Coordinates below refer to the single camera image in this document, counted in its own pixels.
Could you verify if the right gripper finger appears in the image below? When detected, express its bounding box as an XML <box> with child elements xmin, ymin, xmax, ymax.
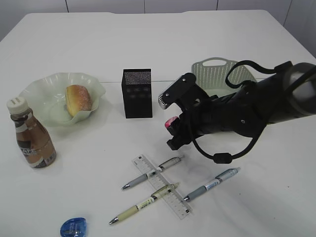
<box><xmin>167</xmin><ymin>117</ymin><xmax>181</xmax><ymax>135</ymax></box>
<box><xmin>167</xmin><ymin>138</ymin><xmax>188</xmax><ymax>150</ymax></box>

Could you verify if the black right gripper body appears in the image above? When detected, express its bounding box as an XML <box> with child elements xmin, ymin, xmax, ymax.
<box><xmin>172</xmin><ymin>96</ymin><xmax>222</xmax><ymax>143</ymax></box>

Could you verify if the grey grip pen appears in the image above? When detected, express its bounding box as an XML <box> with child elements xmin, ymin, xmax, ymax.
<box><xmin>121</xmin><ymin>155</ymin><xmax>184</xmax><ymax>190</ymax></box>

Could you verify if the clear plastic ruler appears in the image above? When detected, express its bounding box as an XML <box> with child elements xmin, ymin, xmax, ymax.
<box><xmin>131</xmin><ymin>154</ymin><xmax>193</xmax><ymax>220</ymax></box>

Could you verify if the bread roll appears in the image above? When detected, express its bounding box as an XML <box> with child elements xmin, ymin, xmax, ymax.
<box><xmin>66</xmin><ymin>84</ymin><xmax>92</xmax><ymax>117</ymax></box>

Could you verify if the blue pencil sharpener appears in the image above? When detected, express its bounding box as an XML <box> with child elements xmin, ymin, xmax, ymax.
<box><xmin>60</xmin><ymin>217</ymin><xmax>87</xmax><ymax>237</ymax></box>

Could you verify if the brown coffee drink bottle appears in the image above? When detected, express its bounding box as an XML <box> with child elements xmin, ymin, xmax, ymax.
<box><xmin>6</xmin><ymin>96</ymin><xmax>56</xmax><ymax>168</ymax></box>

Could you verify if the pink pencil sharpener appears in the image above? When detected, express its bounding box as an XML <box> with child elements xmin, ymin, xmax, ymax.
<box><xmin>164</xmin><ymin>116</ymin><xmax>178</xmax><ymax>128</ymax></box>

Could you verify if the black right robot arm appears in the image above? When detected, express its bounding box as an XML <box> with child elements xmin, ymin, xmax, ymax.
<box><xmin>159</xmin><ymin>60</ymin><xmax>316</xmax><ymax>150</ymax></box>

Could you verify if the green plastic basket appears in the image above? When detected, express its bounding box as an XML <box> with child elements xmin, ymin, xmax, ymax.
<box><xmin>191</xmin><ymin>57</ymin><xmax>256</xmax><ymax>97</ymax></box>

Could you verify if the beige grip pen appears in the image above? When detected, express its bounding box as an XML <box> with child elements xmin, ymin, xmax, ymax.
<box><xmin>109</xmin><ymin>183</ymin><xmax>179</xmax><ymax>225</ymax></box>

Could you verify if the black mesh pen holder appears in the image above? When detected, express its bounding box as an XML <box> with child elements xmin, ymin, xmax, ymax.
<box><xmin>121</xmin><ymin>69</ymin><xmax>153</xmax><ymax>119</ymax></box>

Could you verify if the blue clip pen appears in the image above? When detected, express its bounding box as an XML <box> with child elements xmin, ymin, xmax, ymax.
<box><xmin>183</xmin><ymin>167</ymin><xmax>241</xmax><ymax>202</ymax></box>

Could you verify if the wavy green glass plate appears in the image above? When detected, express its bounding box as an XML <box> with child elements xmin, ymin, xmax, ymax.
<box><xmin>19</xmin><ymin>73</ymin><xmax>106</xmax><ymax>127</ymax></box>

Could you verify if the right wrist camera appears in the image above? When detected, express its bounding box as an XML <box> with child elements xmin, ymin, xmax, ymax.
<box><xmin>158</xmin><ymin>73</ymin><xmax>197</xmax><ymax>110</ymax></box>

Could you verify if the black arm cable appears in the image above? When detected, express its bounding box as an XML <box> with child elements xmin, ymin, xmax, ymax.
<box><xmin>191</xmin><ymin>60</ymin><xmax>294</xmax><ymax>164</ymax></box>

